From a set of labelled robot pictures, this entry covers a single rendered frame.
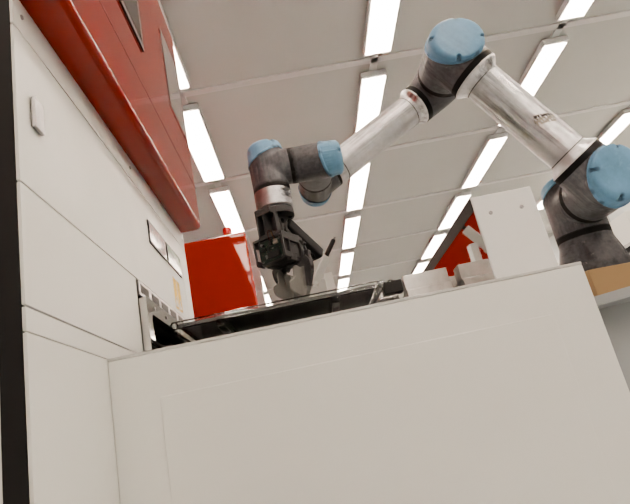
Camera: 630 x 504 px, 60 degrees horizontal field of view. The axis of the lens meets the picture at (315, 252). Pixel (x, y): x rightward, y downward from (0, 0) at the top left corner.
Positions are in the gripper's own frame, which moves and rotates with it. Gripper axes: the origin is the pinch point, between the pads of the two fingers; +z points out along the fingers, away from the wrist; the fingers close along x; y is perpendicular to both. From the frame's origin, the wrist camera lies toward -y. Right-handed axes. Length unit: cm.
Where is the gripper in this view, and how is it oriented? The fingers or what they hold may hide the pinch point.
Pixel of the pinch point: (301, 308)
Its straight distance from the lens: 107.7
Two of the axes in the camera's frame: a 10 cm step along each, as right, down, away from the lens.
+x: 8.2, -3.3, -4.7
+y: -5.4, -1.6, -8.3
